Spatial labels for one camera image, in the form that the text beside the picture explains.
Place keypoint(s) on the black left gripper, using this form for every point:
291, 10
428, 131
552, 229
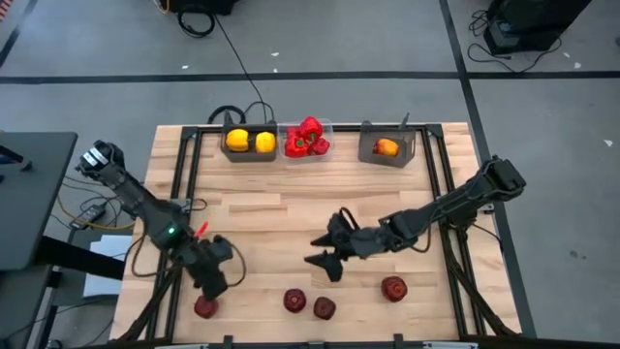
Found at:
208, 264

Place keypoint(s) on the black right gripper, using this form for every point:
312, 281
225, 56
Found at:
361, 240

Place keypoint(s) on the dark red pepper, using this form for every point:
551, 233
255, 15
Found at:
393, 289

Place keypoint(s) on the red and yellow apple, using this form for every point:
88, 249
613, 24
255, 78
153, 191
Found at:
386, 147

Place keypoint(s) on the yellow bell pepper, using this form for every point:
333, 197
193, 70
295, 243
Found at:
265, 142
237, 139

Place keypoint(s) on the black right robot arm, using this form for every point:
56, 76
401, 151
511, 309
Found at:
455, 203

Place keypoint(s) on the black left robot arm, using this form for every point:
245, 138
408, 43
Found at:
131, 194

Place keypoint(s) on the small red clip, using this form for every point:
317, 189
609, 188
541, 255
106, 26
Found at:
201, 229

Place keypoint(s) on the white sheet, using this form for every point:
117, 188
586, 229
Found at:
106, 252

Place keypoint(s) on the dark grey plastic basket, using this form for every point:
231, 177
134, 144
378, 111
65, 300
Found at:
249, 156
404, 155

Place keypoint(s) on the clear plastic basket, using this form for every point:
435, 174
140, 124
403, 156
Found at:
328, 128

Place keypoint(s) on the black desk base bar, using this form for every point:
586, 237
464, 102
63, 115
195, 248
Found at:
82, 257

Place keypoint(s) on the black power adapter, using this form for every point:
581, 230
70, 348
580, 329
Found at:
88, 216

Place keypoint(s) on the dark grey desk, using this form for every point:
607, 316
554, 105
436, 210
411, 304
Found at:
34, 203

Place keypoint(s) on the black floor case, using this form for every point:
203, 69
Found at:
203, 6

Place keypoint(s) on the black equipment box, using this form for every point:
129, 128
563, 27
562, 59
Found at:
528, 24

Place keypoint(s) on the black aluminium table frame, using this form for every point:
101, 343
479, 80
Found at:
351, 129

